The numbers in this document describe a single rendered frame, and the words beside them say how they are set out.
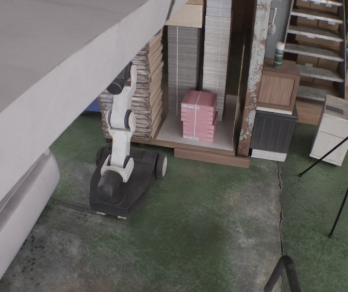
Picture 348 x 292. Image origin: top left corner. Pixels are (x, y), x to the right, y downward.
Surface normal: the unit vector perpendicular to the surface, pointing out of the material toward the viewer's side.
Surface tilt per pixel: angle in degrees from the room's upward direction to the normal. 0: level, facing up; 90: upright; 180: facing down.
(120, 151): 60
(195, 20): 90
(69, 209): 0
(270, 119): 90
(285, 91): 90
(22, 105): 106
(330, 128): 90
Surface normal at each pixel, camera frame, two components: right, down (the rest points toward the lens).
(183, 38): -0.23, 0.61
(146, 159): -0.14, -0.12
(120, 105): -0.17, 0.10
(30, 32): 0.17, -0.72
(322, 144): -0.47, 0.55
